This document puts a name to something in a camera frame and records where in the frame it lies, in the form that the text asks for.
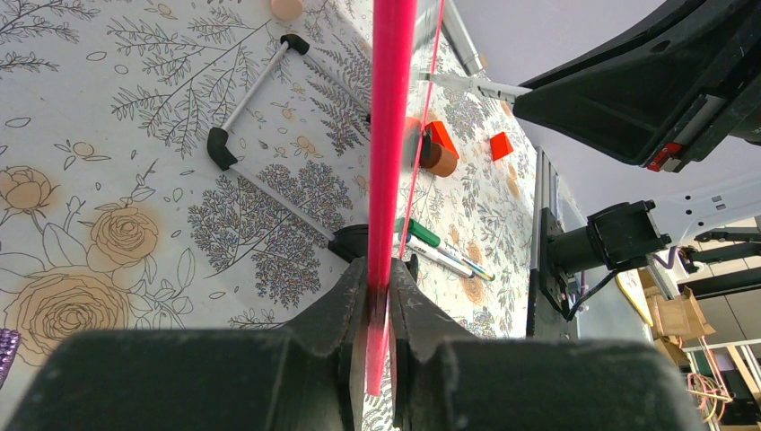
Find brown wooden cylinder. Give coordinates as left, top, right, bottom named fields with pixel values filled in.
left=425, top=143, right=459, bottom=178

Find black whiteboard left foot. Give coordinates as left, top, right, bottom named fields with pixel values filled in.
left=328, top=224, right=369, bottom=263

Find blue capped marker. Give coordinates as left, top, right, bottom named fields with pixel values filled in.
left=393, top=233, right=476, bottom=278

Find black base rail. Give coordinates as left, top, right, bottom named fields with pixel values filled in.
left=526, top=147, right=582, bottom=340

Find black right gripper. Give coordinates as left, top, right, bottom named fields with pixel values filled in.
left=512, top=1, right=760, bottom=173

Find red rectangular block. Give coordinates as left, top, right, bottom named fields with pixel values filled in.
left=426, top=120, right=459, bottom=159

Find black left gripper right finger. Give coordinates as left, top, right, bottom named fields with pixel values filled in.
left=389, top=260, right=704, bottom=430

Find whiteboard wire stand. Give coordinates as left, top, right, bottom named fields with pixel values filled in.
left=206, top=33, right=372, bottom=241

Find purple glitter cylinder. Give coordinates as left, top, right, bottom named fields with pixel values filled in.
left=0, top=328, right=22, bottom=387

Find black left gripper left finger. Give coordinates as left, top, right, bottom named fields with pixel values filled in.
left=7, top=259, right=367, bottom=430

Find red triangular block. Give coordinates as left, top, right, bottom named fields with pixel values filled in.
left=489, top=132, right=513, bottom=162

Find pink framed whiteboard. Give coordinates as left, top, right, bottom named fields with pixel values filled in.
left=365, top=1, right=445, bottom=396

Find floral table mat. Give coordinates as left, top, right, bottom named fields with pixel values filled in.
left=0, top=0, right=539, bottom=431

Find green capped marker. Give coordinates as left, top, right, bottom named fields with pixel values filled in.
left=395, top=218, right=495, bottom=281

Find white marker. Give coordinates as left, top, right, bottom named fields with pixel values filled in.
left=418, top=73, right=532, bottom=103

